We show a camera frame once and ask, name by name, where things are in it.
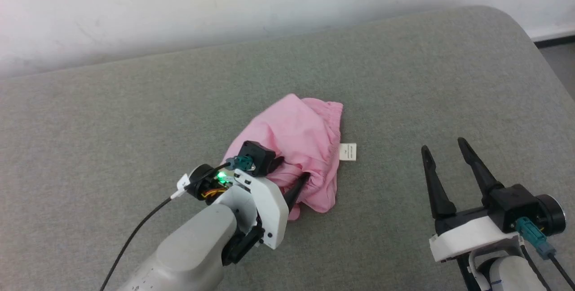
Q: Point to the black wall baseboard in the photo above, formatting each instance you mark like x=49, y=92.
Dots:
x=557, y=41

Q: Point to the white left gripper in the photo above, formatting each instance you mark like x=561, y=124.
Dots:
x=269, y=210

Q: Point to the grey fabric sofa cushion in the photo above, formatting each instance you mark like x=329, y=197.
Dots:
x=112, y=125

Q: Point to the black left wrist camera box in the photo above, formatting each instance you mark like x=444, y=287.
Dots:
x=257, y=155

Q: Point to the pink garment with white label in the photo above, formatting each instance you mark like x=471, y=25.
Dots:
x=296, y=134

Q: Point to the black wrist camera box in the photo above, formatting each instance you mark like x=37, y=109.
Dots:
x=514, y=205
x=257, y=155

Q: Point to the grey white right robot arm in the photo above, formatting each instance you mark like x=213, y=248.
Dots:
x=512, y=275

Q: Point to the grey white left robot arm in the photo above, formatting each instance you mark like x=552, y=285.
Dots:
x=188, y=255

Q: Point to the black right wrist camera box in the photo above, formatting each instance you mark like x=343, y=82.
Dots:
x=514, y=205

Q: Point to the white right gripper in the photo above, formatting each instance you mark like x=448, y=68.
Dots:
x=467, y=237

